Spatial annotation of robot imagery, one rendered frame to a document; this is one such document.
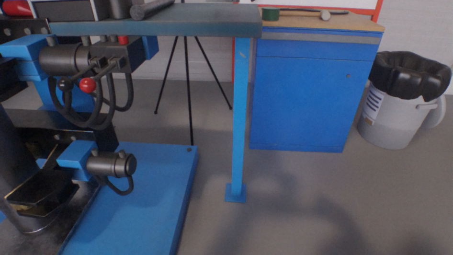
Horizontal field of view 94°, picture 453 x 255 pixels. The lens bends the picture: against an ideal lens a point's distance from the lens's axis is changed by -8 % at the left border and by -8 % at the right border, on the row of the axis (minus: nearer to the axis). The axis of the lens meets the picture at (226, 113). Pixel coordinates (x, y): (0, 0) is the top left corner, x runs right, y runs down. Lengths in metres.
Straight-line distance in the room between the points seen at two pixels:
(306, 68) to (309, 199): 0.81
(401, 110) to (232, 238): 1.45
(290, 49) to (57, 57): 1.14
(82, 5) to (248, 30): 0.53
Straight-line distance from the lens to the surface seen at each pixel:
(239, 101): 1.05
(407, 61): 2.28
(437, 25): 3.30
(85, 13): 0.90
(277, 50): 1.43
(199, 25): 0.76
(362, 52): 1.58
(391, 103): 1.99
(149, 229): 1.30
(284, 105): 1.60
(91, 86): 0.60
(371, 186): 1.82
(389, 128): 2.09
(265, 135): 1.74
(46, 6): 0.99
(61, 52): 0.87
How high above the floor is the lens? 1.21
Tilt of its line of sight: 33 degrees down
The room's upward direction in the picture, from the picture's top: straight up
